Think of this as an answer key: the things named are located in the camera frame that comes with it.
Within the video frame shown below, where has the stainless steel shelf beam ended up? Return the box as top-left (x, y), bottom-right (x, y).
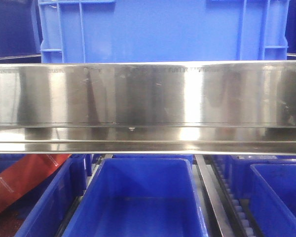
top-left (0, 61), bottom-right (296, 155)

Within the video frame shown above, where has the blue bin lower centre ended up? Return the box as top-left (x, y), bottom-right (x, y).
top-left (63, 158), bottom-right (208, 237)

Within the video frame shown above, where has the blue bin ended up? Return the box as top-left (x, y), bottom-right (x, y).
top-left (0, 154), bottom-right (87, 237)
top-left (249, 164), bottom-right (296, 237)
top-left (63, 158), bottom-right (208, 237)

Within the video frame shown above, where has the blue crate on upper shelf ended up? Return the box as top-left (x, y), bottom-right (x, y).
top-left (38, 0), bottom-right (289, 63)

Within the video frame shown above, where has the blue bin lower left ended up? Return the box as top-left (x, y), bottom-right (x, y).
top-left (0, 154), bottom-right (87, 237)

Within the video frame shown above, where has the blue bin lower right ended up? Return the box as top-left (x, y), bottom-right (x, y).
top-left (249, 164), bottom-right (296, 237)

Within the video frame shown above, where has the red flat package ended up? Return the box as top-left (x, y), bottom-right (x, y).
top-left (0, 154), bottom-right (71, 214)

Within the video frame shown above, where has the roller track strip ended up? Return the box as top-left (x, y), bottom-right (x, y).
top-left (210, 155), bottom-right (255, 237)

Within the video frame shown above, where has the steel shelf rail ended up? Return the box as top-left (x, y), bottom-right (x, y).
top-left (195, 155), bottom-right (234, 237)

